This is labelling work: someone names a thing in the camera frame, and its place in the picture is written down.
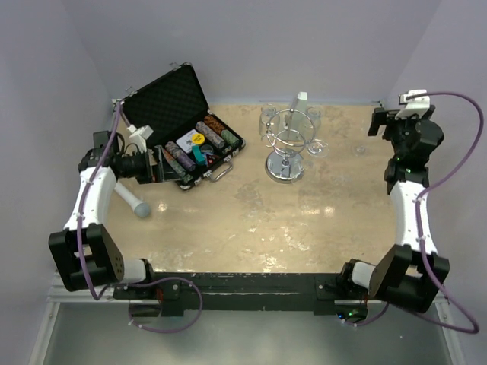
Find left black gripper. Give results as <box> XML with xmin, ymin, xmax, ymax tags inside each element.
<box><xmin>119</xmin><ymin>145</ymin><xmax>182</xmax><ymax>184</ymax></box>

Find clear wine glass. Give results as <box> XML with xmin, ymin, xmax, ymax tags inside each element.
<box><xmin>352</xmin><ymin>145</ymin><xmax>367</xmax><ymax>156</ymax></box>
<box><xmin>307</xmin><ymin>139</ymin><xmax>329</xmax><ymax>158</ymax></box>

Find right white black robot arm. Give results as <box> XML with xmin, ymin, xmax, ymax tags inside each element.
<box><xmin>339</xmin><ymin>107</ymin><xmax>450</xmax><ymax>313</ymax></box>

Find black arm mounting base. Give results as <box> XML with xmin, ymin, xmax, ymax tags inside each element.
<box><xmin>112</xmin><ymin>271</ymin><xmax>385</xmax><ymax>317</ymax></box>

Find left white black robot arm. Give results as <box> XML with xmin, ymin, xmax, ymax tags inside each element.
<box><xmin>48</xmin><ymin>127</ymin><xmax>158</xmax><ymax>298</ymax></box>

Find back right hanging wine glass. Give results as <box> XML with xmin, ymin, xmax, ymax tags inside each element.
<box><xmin>306</xmin><ymin>106</ymin><xmax>322</xmax><ymax>132</ymax></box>

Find hanging wine glass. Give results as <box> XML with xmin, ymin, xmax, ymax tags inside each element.
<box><xmin>306</xmin><ymin>106</ymin><xmax>322</xmax><ymax>132</ymax></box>
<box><xmin>259</xmin><ymin>103</ymin><xmax>281</xmax><ymax>135</ymax></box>

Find chrome wine glass rack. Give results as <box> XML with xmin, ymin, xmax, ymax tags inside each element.
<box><xmin>260</xmin><ymin>109</ymin><xmax>316</xmax><ymax>184</ymax></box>

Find back left hanging wine glass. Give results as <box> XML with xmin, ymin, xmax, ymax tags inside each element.
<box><xmin>259</xmin><ymin>103</ymin><xmax>281</xmax><ymax>135</ymax></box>

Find purple white chip stack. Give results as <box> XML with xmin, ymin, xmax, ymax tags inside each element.
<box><xmin>165</xmin><ymin>141</ymin><xmax>196</xmax><ymax>172</ymax></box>

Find dark green chip stack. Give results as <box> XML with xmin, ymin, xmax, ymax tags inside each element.
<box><xmin>163</xmin><ymin>148</ymin><xmax>186</xmax><ymax>179</ymax></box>

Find white playing card box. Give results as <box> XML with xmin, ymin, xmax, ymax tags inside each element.
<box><xmin>176</xmin><ymin>129</ymin><xmax>206</xmax><ymax>153</ymax></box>

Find black poker chip case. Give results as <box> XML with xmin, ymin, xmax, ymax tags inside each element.
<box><xmin>122</xmin><ymin>62</ymin><xmax>246</xmax><ymax>190</ymax></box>

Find teal dealer block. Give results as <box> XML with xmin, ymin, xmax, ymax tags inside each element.
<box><xmin>192</xmin><ymin>145</ymin><xmax>206</xmax><ymax>166</ymax></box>

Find white grey handheld tool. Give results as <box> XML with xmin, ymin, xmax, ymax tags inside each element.
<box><xmin>114</xmin><ymin>182</ymin><xmax>151</xmax><ymax>218</ymax></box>

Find grey purple chip stack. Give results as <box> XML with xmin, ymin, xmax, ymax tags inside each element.
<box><xmin>196</xmin><ymin>121</ymin><xmax>225</xmax><ymax>149</ymax></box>

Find brown orange chip stack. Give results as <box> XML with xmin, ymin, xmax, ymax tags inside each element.
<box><xmin>203</xmin><ymin>115</ymin><xmax>231</xmax><ymax>141</ymax></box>

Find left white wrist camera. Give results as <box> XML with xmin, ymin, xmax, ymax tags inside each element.
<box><xmin>127</xmin><ymin>124</ymin><xmax>153</xmax><ymax>153</ymax></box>

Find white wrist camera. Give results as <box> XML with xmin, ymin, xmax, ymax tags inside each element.
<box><xmin>127</xmin><ymin>124</ymin><xmax>153</xmax><ymax>153</ymax></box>
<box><xmin>395</xmin><ymin>90</ymin><xmax>431</xmax><ymax>119</ymax></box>

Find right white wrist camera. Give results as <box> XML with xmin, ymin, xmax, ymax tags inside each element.
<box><xmin>395</xmin><ymin>90</ymin><xmax>431</xmax><ymax>119</ymax></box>

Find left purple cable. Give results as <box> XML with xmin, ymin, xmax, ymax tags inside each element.
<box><xmin>75</xmin><ymin>100</ymin><xmax>202</xmax><ymax>335</ymax></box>

